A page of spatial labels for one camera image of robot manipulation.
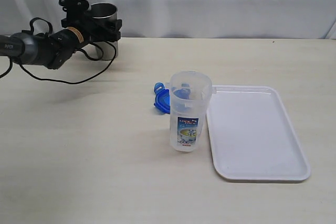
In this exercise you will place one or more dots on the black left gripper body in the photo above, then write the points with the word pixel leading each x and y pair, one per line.
pixel 78 15

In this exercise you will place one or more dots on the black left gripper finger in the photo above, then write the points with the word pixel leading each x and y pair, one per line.
pixel 113 28

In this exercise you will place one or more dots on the stainless steel cup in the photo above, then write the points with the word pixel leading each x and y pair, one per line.
pixel 105 13

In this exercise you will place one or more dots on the blue plastic lid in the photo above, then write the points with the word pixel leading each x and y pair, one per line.
pixel 162 98

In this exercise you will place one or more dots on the clear plastic jar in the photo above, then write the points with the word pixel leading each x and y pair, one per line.
pixel 190 93

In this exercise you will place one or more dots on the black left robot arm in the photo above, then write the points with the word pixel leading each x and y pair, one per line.
pixel 50 49

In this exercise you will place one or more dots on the white backdrop curtain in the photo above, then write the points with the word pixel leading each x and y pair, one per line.
pixel 195 18

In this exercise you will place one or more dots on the white plastic tray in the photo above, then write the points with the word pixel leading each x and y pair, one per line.
pixel 252 138

